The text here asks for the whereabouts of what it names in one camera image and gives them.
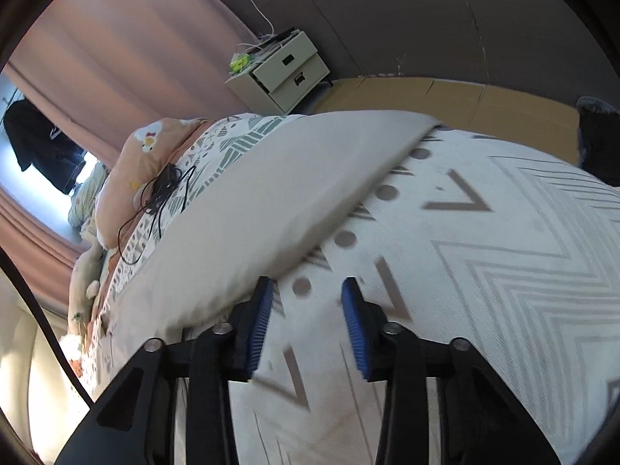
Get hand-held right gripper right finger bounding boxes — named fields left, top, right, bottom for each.
left=340, top=276, right=565, bottom=465

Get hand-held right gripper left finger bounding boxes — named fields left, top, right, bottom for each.
left=53, top=276, right=274, bottom=465

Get beige large garment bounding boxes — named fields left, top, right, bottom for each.
left=99, top=110, right=444, bottom=344

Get black hanging clothes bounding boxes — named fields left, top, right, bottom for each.
left=4, top=99, right=85, bottom=195

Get white patterned bedspread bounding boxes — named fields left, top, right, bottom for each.
left=97, top=113, right=620, bottom=465

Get beige plush toy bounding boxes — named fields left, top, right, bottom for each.
left=68, top=242, right=105, bottom=335

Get pink printed pillow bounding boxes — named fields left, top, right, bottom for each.
left=94, top=117, right=214, bottom=253

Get pale striped blanket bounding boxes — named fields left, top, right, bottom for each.
left=68, top=160, right=110, bottom=228

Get cream padded headboard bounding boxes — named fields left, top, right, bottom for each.
left=0, top=271, right=93, bottom=451

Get pink curtain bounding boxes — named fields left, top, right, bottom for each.
left=7, top=0, right=265, bottom=165
left=0, top=186, right=90, bottom=315

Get cream nightstand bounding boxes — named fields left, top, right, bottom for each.
left=225, top=30, right=331, bottom=114

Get dark fuzzy cloth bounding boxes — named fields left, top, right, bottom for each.
left=575, top=96, right=620, bottom=189

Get black device with cable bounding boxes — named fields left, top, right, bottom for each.
left=117, top=164, right=197, bottom=266

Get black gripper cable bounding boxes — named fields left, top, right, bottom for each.
left=0, top=247, right=95, bottom=408

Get white charging cable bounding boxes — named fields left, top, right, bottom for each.
left=224, top=0, right=274, bottom=42

